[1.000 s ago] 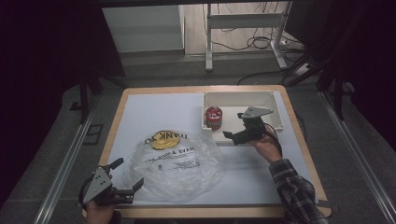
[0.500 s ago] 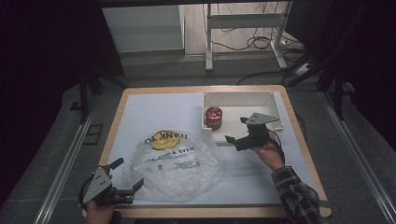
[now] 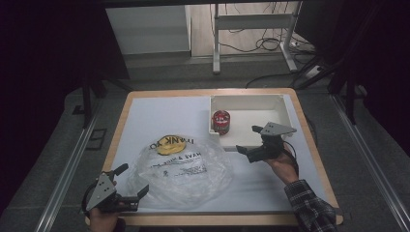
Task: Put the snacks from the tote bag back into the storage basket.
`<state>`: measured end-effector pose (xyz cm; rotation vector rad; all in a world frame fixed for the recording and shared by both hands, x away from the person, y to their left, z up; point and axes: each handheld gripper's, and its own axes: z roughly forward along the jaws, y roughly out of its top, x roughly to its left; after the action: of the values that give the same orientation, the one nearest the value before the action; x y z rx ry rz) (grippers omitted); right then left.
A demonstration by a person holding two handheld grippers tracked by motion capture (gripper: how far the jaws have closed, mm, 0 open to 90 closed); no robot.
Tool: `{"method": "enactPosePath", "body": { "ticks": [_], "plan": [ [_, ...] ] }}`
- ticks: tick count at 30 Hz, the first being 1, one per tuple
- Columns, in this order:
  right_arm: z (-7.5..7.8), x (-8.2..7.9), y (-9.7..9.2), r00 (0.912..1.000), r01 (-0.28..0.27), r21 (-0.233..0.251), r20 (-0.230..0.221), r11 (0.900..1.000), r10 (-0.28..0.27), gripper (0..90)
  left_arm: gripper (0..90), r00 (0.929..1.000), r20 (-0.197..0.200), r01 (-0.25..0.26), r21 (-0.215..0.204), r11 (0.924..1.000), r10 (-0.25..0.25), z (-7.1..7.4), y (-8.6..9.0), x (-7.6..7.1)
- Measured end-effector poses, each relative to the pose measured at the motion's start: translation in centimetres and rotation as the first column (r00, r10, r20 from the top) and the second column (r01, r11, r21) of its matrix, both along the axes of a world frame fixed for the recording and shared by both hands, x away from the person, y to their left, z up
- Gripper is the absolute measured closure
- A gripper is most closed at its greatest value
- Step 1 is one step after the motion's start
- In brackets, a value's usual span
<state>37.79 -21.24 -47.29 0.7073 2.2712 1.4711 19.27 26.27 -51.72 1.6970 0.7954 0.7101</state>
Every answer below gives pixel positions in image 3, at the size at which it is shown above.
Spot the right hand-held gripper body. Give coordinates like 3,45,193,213
247,121,298,163

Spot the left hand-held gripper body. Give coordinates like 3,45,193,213
84,172,140,215

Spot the white plastic bin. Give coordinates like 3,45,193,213
208,93,295,153

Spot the red-lidded candy jar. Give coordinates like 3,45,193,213
211,109,232,136

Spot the clear printed plastic bag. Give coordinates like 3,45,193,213
127,136,234,211

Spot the person's right hand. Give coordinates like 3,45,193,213
263,142,301,186

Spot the person's left hand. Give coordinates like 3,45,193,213
88,206,128,232

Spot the yellow snack packet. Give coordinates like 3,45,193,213
155,134,188,157

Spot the white power strip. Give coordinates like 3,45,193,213
302,65,322,80

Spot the black metal stand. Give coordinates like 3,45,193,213
79,72,133,129

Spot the black tripod stand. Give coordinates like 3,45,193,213
292,47,360,126

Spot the light grey cabinet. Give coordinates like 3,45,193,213
104,4,192,56

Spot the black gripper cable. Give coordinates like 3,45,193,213
81,182,98,216
281,139,301,177

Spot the aluminium floor rail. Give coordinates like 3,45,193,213
33,105,102,232
331,94,410,232

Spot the black floor cable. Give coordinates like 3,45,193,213
245,72,302,90

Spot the bundle of black floor cables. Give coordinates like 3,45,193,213
221,3,317,56

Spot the white metal desk frame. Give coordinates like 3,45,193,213
211,1,305,75

